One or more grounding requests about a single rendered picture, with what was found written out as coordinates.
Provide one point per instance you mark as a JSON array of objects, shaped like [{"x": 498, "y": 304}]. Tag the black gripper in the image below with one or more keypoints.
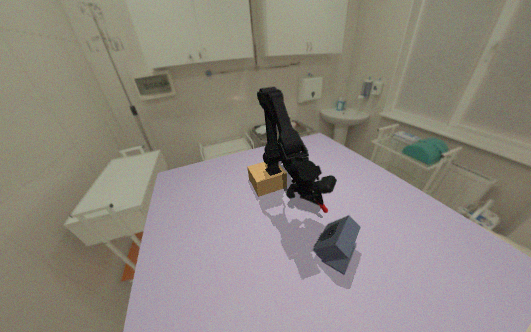
[{"x": 310, "y": 190}]

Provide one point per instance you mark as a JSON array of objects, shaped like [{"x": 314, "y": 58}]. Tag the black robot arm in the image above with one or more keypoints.
[{"x": 289, "y": 146}]

